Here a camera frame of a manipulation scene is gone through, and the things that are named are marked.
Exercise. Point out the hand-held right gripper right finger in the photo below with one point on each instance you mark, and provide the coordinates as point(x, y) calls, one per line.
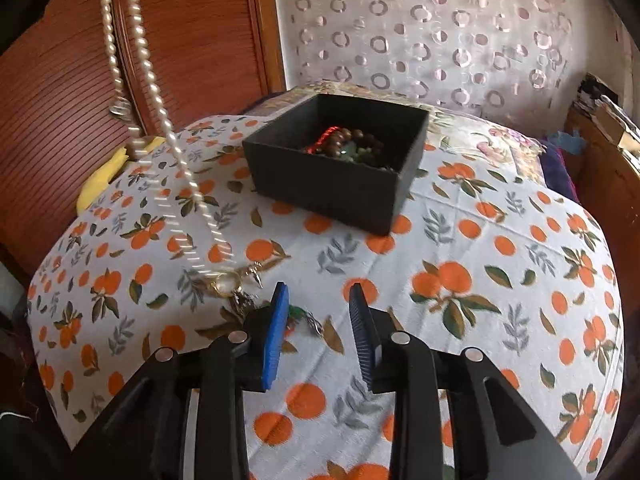
point(362, 335)

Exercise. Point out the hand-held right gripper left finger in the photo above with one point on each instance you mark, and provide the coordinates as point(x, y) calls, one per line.
point(275, 340)

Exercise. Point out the green silver pendant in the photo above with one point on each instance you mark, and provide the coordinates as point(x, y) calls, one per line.
point(300, 314)

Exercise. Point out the black square box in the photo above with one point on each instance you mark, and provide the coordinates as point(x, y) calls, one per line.
point(325, 195)

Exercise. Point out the orange fruit print sheet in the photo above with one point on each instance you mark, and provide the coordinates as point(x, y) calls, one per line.
point(450, 360)

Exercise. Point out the yellow striped cloth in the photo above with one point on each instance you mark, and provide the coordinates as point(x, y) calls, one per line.
point(100, 180)

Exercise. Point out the dark blue blanket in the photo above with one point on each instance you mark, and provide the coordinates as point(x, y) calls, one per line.
point(557, 172)

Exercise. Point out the dark clothing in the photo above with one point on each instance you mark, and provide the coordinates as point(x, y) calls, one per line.
point(25, 435)

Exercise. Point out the blue bag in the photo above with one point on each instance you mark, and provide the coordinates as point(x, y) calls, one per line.
point(565, 141)

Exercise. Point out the long wooden cabinet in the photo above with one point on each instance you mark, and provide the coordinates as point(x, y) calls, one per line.
point(605, 170)

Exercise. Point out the brown wooden wardrobe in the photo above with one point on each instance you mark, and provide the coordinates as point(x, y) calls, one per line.
point(200, 50)

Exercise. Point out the circle pattern sheer curtain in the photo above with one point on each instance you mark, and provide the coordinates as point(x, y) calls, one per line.
point(425, 35)

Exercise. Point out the cardboard box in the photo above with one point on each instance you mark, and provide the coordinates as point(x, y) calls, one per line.
point(617, 125)

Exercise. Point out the dark stack of clothes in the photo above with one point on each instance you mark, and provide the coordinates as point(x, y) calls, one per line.
point(590, 92)

